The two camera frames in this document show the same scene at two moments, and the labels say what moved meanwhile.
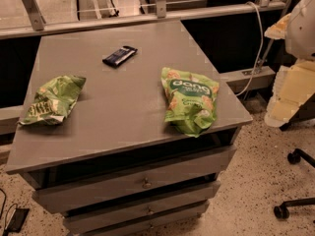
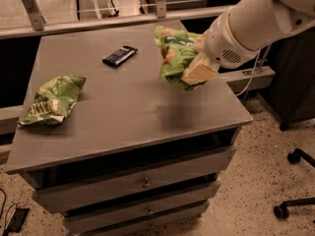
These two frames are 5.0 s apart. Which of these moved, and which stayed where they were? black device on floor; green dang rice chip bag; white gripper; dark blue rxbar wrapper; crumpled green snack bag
Moved: white gripper; green dang rice chip bag
Stayed: black device on floor; crumpled green snack bag; dark blue rxbar wrapper
